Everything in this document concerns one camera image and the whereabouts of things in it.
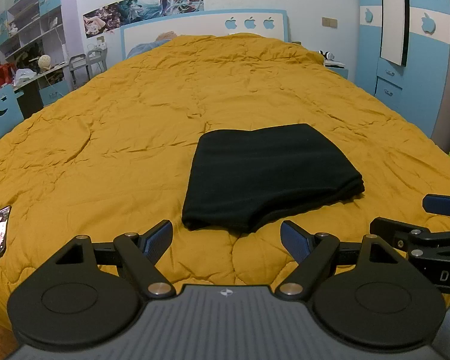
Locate blue white wardrobe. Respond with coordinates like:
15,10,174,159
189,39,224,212
355,0,450,136

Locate cluttered desk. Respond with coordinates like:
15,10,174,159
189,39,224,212
13,63,70,119

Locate black pants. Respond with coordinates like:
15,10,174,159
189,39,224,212
182,124,365,233

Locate wall switch plate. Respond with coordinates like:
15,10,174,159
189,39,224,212
322,17,338,29

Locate anime wall posters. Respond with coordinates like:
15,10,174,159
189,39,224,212
82,0,205,38

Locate white blue bookshelf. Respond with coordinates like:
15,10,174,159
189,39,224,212
0,0,67,66

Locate yellow quilt bedspread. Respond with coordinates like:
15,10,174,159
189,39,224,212
0,34,450,327

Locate blue pillow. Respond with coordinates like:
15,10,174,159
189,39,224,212
127,39,169,59

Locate blue nightstand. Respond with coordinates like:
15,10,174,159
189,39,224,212
327,66,349,80

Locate black white headphones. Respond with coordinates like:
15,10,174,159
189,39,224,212
319,50,335,61

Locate round white plush toy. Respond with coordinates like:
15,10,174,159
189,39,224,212
37,55,52,72

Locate white blue apple headboard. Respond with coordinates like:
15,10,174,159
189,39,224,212
120,9,290,57

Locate blue smiley chair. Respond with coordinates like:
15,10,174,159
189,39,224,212
0,85,24,139

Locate grey plastic chair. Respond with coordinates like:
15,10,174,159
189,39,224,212
68,47,108,89

